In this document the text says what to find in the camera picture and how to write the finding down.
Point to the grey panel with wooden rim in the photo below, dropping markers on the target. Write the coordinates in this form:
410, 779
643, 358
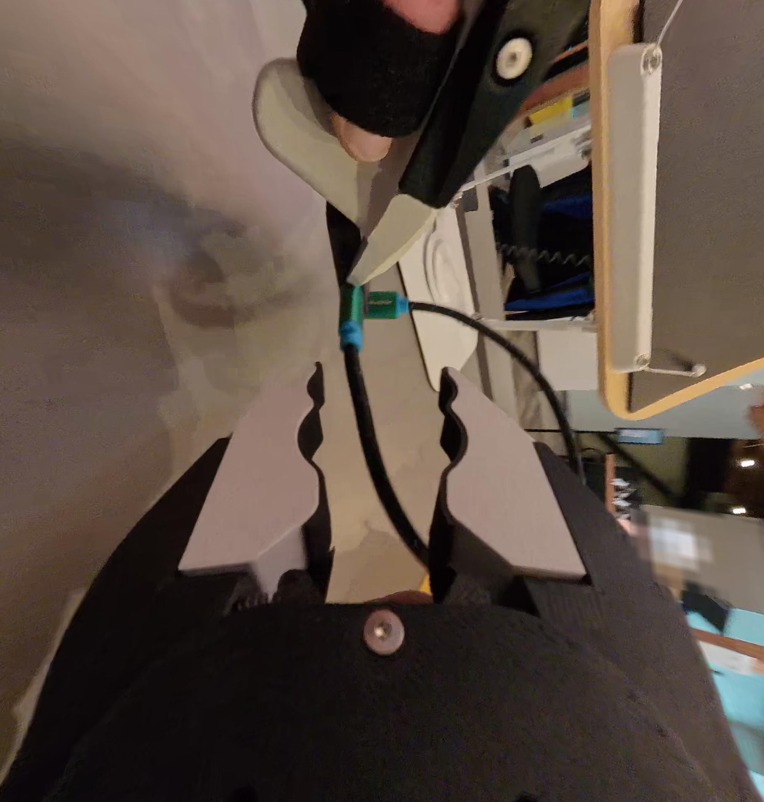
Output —
720, 188

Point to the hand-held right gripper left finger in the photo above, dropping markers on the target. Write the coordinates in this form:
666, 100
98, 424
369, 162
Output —
257, 501

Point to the person's left hand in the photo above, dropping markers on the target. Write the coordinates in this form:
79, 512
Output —
363, 140

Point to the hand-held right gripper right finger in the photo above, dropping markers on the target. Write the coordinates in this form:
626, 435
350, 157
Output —
514, 501

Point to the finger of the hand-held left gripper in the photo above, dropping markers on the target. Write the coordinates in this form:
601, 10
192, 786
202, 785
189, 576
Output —
395, 238

